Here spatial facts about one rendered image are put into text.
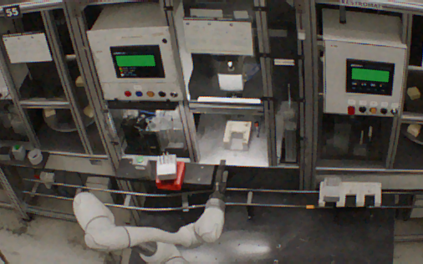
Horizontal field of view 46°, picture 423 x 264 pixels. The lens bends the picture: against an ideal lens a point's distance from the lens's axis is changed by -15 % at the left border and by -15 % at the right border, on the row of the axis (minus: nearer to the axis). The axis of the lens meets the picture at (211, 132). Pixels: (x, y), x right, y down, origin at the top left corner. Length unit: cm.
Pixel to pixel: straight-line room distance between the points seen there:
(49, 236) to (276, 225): 187
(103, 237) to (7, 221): 232
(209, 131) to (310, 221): 79
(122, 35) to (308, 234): 145
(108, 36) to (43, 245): 207
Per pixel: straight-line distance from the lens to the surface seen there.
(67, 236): 422
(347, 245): 307
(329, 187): 299
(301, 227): 314
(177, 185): 303
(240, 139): 324
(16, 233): 442
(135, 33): 262
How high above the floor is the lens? 328
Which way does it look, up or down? 46 degrees down
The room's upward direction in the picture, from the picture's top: 9 degrees counter-clockwise
